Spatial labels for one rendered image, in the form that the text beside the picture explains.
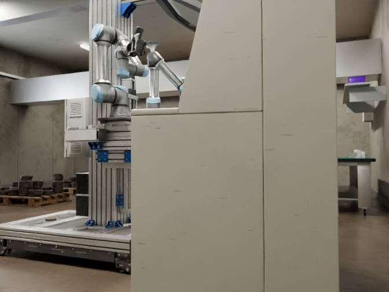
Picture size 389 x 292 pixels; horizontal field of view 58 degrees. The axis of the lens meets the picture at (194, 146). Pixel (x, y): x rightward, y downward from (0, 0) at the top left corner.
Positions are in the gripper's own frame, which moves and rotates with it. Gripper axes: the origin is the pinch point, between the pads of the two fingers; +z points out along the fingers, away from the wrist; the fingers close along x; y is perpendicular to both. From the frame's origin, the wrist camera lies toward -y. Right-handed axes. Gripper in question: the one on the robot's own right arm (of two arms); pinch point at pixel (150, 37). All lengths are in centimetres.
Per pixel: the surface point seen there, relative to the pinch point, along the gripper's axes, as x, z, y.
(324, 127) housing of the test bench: -20, 100, 55
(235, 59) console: 3, 71, 29
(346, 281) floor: -117, 69, 131
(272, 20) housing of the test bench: -3, 84, 14
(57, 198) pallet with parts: -121, -411, 123
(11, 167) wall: -145, -792, 80
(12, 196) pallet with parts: -57, -426, 125
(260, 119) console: -6, 79, 53
